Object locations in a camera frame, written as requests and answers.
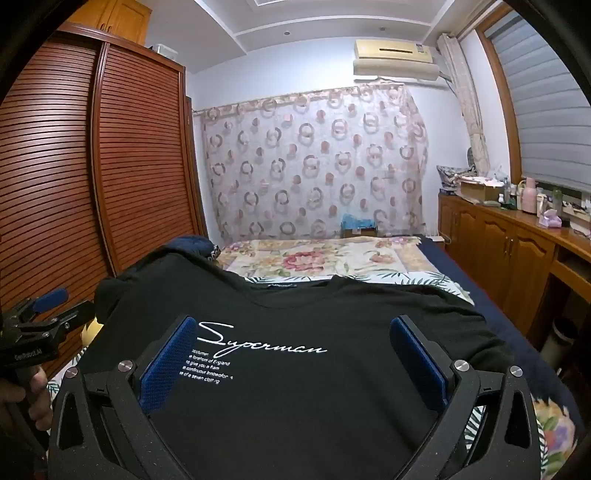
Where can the floral blanket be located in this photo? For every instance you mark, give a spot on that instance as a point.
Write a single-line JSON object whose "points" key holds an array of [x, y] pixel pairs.
{"points": [[300, 258]]}

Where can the box with blue cloth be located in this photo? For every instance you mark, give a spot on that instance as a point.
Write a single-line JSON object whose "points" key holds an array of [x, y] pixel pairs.
{"points": [[359, 226]]}

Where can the green-capped bottle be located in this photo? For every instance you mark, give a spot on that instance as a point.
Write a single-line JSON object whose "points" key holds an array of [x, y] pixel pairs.
{"points": [[557, 203]]}

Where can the open cardboard box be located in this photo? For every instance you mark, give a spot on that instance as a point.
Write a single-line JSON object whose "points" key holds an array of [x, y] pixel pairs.
{"points": [[480, 190]]}

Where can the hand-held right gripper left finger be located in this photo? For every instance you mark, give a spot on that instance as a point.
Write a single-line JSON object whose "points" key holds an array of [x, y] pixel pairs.
{"points": [[167, 369]]}

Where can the clear plastic storage box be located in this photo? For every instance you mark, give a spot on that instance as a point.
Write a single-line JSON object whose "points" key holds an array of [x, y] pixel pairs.
{"points": [[165, 51]]}

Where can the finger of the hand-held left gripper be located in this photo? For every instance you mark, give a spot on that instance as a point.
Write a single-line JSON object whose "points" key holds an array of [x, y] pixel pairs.
{"points": [[51, 297], [69, 318]]}

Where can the beige air conditioner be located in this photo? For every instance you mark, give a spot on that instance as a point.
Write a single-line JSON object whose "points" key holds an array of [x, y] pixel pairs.
{"points": [[397, 57]]}

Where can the pink thermos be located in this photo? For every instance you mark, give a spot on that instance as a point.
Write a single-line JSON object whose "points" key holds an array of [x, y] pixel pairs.
{"points": [[530, 196]]}

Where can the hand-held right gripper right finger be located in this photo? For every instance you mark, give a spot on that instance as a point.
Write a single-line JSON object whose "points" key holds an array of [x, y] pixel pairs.
{"points": [[418, 369]]}

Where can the wooden overhead cabinet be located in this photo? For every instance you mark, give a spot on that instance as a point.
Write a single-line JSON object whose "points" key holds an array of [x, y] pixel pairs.
{"points": [[115, 21]]}

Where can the navy folded garment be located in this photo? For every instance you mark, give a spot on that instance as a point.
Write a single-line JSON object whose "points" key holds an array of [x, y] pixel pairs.
{"points": [[191, 247]]}

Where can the fern-print sheet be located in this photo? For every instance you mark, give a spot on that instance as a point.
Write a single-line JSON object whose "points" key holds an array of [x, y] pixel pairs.
{"points": [[438, 281]]}

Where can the navy bed sheet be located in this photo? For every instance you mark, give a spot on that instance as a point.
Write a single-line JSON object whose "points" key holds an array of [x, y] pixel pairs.
{"points": [[508, 332]]}

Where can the circle-patterned sheer curtain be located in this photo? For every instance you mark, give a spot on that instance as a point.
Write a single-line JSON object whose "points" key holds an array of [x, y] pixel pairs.
{"points": [[314, 161]]}

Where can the black printed t-shirt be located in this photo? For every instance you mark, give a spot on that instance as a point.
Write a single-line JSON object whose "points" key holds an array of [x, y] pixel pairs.
{"points": [[300, 392]]}

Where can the grey window blind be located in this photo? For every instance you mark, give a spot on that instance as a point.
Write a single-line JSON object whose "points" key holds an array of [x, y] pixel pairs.
{"points": [[540, 106]]}

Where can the yellow garment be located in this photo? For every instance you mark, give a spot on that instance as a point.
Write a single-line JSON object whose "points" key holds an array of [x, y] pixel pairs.
{"points": [[92, 330]]}

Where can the beige window curtain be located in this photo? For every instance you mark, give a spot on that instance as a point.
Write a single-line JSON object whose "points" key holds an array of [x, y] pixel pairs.
{"points": [[471, 101]]}

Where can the white cylindrical bin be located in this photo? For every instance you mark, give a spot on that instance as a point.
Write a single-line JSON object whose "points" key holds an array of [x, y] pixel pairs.
{"points": [[556, 341]]}

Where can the wooden sideboard cabinet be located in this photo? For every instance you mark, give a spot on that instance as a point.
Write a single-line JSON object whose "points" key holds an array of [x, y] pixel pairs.
{"points": [[494, 240]]}

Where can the pink tissue pack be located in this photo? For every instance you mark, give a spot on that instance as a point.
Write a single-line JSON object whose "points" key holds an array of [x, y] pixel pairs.
{"points": [[550, 220]]}

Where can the wooden louvered wardrobe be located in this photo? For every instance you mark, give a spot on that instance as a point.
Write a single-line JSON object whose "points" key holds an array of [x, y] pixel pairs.
{"points": [[69, 184]]}

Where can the person's left hand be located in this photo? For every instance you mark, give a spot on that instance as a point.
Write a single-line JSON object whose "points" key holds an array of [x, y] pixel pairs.
{"points": [[36, 392]]}

